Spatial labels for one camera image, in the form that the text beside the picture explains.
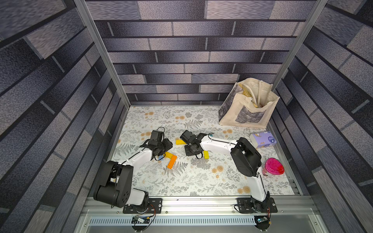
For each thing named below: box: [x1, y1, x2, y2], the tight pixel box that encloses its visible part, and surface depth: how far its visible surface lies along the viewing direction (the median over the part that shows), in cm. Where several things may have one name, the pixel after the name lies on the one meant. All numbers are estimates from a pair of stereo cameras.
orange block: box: [167, 154, 178, 169], surface depth 91 cm
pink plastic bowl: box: [264, 157, 285, 175], surface depth 79 cm
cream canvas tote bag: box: [218, 77, 281, 129], surface depth 97 cm
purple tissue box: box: [249, 131, 277, 149], surface depth 96 cm
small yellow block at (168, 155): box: [165, 151, 174, 159], surface depth 94 cm
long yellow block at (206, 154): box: [203, 149, 210, 160], surface depth 94 cm
